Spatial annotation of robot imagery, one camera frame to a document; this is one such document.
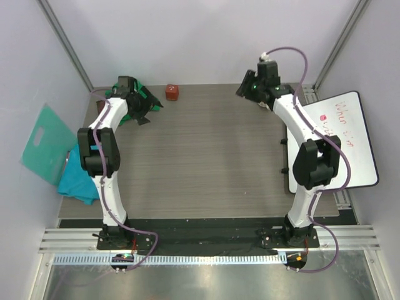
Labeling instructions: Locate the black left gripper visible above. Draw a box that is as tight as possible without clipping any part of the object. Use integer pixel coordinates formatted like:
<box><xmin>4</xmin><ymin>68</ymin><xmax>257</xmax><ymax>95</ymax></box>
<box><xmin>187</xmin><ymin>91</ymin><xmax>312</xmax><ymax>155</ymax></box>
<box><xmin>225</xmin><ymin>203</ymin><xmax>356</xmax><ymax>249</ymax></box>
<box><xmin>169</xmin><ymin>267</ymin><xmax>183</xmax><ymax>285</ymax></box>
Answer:
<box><xmin>129</xmin><ymin>87</ymin><xmax>161</xmax><ymax>125</ymax></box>

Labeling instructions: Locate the green t shirt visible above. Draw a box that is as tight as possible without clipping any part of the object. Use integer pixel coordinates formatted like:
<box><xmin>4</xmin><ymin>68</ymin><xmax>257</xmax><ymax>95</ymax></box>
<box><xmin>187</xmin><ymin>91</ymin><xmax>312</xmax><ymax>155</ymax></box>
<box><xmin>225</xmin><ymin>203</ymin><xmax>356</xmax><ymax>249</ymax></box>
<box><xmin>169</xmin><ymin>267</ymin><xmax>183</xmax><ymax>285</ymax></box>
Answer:
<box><xmin>105</xmin><ymin>76</ymin><xmax>163</xmax><ymax>126</ymax></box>

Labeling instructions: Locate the red cube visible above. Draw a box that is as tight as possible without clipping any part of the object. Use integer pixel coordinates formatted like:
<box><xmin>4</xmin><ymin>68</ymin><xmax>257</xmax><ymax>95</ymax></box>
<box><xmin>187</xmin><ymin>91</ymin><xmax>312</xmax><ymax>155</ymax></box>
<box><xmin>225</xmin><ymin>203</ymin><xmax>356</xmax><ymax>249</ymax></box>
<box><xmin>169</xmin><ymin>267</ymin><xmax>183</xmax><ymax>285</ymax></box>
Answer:
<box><xmin>165</xmin><ymin>84</ymin><xmax>179</xmax><ymax>101</ymax></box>

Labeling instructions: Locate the brown book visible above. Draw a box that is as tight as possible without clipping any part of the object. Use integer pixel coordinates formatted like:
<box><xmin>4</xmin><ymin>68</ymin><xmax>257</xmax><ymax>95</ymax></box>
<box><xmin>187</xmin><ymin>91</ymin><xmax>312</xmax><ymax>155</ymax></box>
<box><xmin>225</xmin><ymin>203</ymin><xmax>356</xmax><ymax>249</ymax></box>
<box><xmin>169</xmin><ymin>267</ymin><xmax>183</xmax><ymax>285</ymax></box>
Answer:
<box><xmin>96</xmin><ymin>100</ymin><xmax>106</xmax><ymax>115</ymax></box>

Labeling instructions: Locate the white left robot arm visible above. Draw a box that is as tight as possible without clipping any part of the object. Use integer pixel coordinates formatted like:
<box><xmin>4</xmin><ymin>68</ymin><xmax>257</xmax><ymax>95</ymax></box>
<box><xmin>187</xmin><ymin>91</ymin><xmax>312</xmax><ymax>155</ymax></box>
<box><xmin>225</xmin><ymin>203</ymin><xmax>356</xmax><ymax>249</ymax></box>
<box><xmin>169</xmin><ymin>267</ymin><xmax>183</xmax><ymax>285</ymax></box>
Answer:
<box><xmin>77</xmin><ymin>76</ymin><xmax>163</xmax><ymax>227</ymax></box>

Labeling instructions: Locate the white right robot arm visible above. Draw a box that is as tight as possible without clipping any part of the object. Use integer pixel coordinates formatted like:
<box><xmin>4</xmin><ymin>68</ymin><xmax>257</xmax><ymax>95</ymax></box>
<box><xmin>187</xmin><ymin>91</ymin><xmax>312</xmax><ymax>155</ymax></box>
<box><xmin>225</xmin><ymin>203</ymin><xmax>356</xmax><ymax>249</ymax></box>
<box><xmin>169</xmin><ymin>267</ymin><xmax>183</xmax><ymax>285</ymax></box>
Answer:
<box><xmin>236</xmin><ymin>60</ymin><xmax>341</xmax><ymax>247</ymax></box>

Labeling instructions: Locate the white whiteboard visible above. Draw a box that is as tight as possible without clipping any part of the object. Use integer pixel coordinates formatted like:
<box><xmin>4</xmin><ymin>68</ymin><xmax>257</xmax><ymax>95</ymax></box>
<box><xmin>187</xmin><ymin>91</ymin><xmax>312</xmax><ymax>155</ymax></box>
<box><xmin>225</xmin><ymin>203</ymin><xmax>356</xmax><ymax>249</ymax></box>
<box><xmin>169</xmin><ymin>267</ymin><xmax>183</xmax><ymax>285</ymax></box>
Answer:
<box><xmin>304</xmin><ymin>91</ymin><xmax>379</xmax><ymax>188</ymax></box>

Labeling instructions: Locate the blue t shirt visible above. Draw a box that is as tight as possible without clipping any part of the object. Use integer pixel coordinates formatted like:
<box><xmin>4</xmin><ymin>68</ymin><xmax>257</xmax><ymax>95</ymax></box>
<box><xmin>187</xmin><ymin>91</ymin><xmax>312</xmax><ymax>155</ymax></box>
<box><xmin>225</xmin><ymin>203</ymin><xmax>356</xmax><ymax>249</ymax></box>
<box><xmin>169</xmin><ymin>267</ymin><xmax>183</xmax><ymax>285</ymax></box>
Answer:
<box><xmin>57</xmin><ymin>144</ymin><xmax>99</xmax><ymax>205</ymax></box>

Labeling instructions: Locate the teal plastic cutting board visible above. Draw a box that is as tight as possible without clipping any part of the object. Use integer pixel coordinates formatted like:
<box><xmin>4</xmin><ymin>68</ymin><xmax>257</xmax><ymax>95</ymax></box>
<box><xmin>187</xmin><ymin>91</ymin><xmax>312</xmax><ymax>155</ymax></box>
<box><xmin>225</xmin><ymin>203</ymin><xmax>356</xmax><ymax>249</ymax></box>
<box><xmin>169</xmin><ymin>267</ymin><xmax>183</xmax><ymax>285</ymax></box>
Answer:
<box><xmin>21</xmin><ymin>105</ymin><xmax>77</xmax><ymax>186</ymax></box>

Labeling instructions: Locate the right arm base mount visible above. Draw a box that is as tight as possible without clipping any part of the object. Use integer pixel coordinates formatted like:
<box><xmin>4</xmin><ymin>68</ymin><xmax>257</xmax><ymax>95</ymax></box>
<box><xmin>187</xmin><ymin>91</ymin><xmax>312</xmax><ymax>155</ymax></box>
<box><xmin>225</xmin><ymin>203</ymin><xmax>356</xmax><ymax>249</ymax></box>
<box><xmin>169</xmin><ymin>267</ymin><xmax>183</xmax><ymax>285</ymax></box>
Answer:
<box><xmin>256</xmin><ymin>225</ymin><xmax>320</xmax><ymax>249</ymax></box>

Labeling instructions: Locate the perforated cable tray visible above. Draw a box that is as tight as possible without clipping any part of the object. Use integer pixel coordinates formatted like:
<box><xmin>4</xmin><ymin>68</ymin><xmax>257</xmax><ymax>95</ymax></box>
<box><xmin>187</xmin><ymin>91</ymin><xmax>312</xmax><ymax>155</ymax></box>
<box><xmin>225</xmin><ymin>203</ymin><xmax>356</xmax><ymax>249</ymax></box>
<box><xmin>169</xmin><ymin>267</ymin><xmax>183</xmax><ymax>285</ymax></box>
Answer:
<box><xmin>52</xmin><ymin>252</ymin><xmax>287</xmax><ymax>266</ymax></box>

